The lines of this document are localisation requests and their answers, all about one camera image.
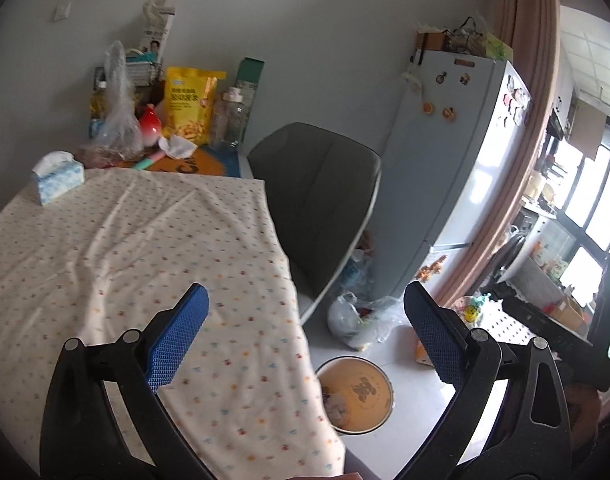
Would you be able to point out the crumpled white tissue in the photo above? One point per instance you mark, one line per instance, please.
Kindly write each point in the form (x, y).
(176, 147)

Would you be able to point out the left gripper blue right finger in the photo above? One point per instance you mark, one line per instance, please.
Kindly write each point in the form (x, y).
(530, 438)

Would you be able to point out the grey upholstered chair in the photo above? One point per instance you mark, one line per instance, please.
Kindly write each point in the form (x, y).
(321, 189)

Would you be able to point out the orange cardboard box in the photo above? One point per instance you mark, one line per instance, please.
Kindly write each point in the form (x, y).
(421, 356)

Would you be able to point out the person right hand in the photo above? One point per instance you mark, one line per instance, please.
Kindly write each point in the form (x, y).
(584, 407)

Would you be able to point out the white fridge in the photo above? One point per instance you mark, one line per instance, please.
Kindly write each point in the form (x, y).
(449, 151)

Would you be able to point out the yellow snack bag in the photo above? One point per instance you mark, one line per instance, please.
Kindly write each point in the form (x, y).
(189, 98)

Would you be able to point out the white round trash bin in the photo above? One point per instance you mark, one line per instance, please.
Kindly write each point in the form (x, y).
(357, 396)

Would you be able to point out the floral dotted tablecloth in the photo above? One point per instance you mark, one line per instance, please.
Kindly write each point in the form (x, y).
(126, 244)

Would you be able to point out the clear glass jar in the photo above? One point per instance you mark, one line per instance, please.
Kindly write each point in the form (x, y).
(228, 121)

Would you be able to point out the clear plastic bag on table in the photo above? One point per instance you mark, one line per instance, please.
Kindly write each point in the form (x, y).
(119, 138)

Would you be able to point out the green tall box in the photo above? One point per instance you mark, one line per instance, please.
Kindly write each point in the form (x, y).
(247, 80)

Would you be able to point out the clear plastic bag on floor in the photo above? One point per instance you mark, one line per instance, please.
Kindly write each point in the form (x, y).
(359, 323)

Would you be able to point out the teal pink pen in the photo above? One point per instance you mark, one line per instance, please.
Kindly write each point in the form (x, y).
(147, 162)

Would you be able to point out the white milk carton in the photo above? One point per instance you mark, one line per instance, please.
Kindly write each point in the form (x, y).
(158, 17)

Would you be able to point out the red white peach ornament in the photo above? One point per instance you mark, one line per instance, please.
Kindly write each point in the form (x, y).
(150, 126)

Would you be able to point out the cooking oil bottle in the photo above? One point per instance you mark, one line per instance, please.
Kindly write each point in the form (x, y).
(97, 109)

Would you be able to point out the blue white tissue box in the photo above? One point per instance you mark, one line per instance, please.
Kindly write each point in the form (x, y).
(56, 174)

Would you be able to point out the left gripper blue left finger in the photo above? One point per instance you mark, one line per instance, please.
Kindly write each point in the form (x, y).
(80, 437)

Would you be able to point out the white plastic bag by fridge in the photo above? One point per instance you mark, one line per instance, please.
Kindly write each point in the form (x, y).
(356, 274)

